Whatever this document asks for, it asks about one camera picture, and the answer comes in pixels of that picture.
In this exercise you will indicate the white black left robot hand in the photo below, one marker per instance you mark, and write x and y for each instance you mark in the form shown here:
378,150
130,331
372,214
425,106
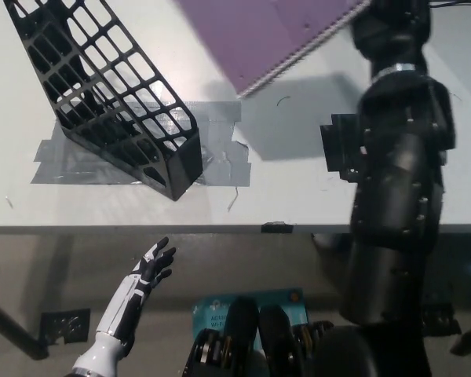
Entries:
127,306

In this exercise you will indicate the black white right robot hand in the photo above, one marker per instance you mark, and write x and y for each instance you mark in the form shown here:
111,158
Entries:
396,31

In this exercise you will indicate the purple spiral notebook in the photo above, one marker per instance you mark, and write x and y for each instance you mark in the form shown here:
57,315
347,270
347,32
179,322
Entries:
259,39

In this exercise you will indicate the black lattice file shelf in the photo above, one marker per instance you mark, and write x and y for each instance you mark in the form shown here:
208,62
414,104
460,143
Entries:
182,161

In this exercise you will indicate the teal cardboard box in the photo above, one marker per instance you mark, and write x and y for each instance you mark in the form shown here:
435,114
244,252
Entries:
212,312

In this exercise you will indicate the black table leg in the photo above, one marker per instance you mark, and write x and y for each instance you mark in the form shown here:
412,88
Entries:
12,328

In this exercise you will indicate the black tape patch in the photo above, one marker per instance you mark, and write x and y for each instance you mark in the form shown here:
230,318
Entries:
343,145

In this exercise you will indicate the grey duct tape patch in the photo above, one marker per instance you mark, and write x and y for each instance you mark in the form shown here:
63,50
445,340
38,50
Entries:
223,167

